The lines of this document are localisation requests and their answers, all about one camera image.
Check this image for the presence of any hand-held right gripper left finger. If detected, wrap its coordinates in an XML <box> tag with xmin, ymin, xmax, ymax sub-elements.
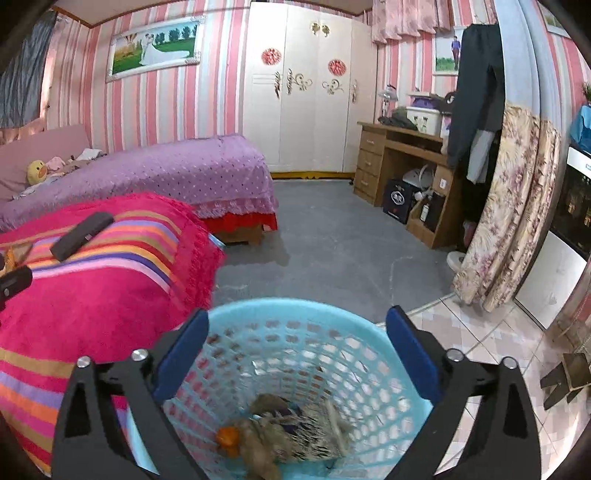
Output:
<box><xmin>52</xmin><ymin>308</ymin><xmax>211</xmax><ymax>480</ymax></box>

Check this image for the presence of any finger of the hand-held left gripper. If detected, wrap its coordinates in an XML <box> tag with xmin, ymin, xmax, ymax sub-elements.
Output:
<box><xmin>0</xmin><ymin>267</ymin><xmax>33</xmax><ymax>311</ymax></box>

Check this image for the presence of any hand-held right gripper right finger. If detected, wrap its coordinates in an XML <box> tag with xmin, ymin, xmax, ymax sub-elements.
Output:
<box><xmin>385</xmin><ymin>305</ymin><xmax>541</xmax><ymax>480</ymax></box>

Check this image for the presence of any brown wrapper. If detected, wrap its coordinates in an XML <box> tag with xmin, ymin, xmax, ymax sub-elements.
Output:
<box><xmin>0</xmin><ymin>244</ymin><xmax>33</xmax><ymax>271</ymax></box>

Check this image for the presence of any brown paper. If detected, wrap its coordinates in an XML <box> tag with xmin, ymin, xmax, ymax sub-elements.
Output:
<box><xmin>249</xmin><ymin>393</ymin><xmax>296</xmax><ymax>418</ymax></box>

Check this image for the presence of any beige paper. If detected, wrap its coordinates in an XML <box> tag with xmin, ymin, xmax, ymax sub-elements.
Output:
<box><xmin>233</xmin><ymin>422</ymin><xmax>282</xmax><ymax>478</ymax></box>

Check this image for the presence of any blue plastic mesh basket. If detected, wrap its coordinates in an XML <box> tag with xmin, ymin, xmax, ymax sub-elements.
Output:
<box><xmin>131</xmin><ymin>298</ymin><xmax>435</xmax><ymax>480</ymax></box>

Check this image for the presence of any blue plastic wrapper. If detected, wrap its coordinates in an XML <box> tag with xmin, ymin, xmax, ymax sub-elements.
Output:
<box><xmin>278</xmin><ymin>407</ymin><xmax>305</xmax><ymax>435</ymax></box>

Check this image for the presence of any straw-coloured wrapper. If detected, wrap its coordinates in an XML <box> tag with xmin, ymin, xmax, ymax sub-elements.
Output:
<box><xmin>268</xmin><ymin>406</ymin><xmax>343</xmax><ymax>461</ymax></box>

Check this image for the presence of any black remote control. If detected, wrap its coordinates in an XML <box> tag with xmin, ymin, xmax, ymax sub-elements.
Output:
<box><xmin>50</xmin><ymin>212</ymin><xmax>115</xmax><ymax>261</ymax></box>

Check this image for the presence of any pink striped blanket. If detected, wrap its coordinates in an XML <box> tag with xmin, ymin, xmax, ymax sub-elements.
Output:
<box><xmin>0</xmin><ymin>193</ymin><xmax>227</xmax><ymax>476</ymax></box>

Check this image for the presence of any yellow duck plush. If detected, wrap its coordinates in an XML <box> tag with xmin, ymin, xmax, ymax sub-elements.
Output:
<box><xmin>27</xmin><ymin>159</ymin><xmax>49</xmax><ymax>185</ymax></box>

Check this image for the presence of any pink headboard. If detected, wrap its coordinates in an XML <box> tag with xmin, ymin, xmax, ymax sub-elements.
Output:
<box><xmin>0</xmin><ymin>124</ymin><xmax>90</xmax><ymax>201</ymax></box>

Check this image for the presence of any black bottle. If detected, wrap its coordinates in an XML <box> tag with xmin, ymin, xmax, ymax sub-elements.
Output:
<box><xmin>424</xmin><ymin>193</ymin><xmax>446</xmax><ymax>232</ymax></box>

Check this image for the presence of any black cardboard box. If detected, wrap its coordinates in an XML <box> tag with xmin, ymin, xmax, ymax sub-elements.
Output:
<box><xmin>383</xmin><ymin>179</ymin><xmax>416</xmax><ymax>224</ymax></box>

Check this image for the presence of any small wooden stool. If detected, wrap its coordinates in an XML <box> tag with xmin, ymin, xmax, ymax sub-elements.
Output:
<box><xmin>540</xmin><ymin>353</ymin><xmax>591</xmax><ymax>409</ymax></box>

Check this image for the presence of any white glass door cabinet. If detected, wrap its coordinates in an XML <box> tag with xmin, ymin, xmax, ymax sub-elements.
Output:
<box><xmin>515</xmin><ymin>145</ymin><xmax>591</xmax><ymax>329</ymax></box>

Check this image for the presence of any white appliance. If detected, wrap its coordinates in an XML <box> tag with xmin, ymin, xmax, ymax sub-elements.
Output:
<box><xmin>402</xmin><ymin>167</ymin><xmax>435</xmax><ymax>192</ymax></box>

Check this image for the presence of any floral curtain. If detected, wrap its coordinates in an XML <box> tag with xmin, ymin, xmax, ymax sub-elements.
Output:
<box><xmin>452</xmin><ymin>104</ymin><xmax>561</xmax><ymax>312</ymax></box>

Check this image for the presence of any bed with purple bedspread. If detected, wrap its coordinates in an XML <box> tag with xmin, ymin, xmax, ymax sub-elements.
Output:
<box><xmin>0</xmin><ymin>134</ymin><xmax>280</xmax><ymax>245</ymax></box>

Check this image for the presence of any wooden desk with drawers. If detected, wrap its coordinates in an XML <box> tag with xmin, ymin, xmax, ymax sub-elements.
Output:
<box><xmin>353</xmin><ymin>121</ymin><xmax>462</xmax><ymax>250</ymax></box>

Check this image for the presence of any grey hanging shirt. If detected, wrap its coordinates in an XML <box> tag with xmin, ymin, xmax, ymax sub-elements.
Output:
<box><xmin>465</xmin><ymin>130</ymin><xmax>491</xmax><ymax>184</ymax></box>

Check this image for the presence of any grey curtain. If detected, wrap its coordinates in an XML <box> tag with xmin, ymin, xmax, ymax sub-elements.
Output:
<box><xmin>0</xmin><ymin>11</ymin><xmax>58</xmax><ymax>130</ymax></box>

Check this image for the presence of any dark green cloth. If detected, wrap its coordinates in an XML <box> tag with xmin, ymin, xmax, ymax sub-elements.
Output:
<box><xmin>379</xmin><ymin>111</ymin><xmax>419</xmax><ymax>131</ymax></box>

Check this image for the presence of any white storage box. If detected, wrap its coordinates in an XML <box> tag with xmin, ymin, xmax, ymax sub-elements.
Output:
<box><xmin>406</xmin><ymin>92</ymin><xmax>451</xmax><ymax>136</ymax></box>

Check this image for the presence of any white wardrobe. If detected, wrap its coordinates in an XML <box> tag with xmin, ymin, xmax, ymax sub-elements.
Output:
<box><xmin>243</xmin><ymin>1</ymin><xmax>378</xmax><ymax>178</ymax></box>

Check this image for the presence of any desk lamp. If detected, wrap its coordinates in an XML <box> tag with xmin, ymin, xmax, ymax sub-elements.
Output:
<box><xmin>379</xmin><ymin>85</ymin><xmax>399</xmax><ymax>118</ymax></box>

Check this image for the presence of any black hanging jacket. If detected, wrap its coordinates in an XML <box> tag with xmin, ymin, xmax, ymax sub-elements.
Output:
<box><xmin>447</xmin><ymin>23</ymin><xmax>505</xmax><ymax>168</ymax></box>

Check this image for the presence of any blue cloth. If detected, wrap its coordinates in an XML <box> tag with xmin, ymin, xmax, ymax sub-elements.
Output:
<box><xmin>570</xmin><ymin>105</ymin><xmax>591</xmax><ymax>153</ymax></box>

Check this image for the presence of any pink curtain valance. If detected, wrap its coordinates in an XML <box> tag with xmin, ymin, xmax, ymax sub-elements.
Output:
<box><xmin>372</xmin><ymin>0</ymin><xmax>499</xmax><ymax>44</ymax></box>

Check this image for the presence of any framed wall picture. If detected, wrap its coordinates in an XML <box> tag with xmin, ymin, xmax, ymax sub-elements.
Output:
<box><xmin>105</xmin><ymin>15</ymin><xmax>207</xmax><ymax>84</ymax></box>

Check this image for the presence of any small wall poster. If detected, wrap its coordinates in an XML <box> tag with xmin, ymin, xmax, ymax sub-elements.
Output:
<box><xmin>434</xmin><ymin>28</ymin><xmax>464</xmax><ymax>73</ymax></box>

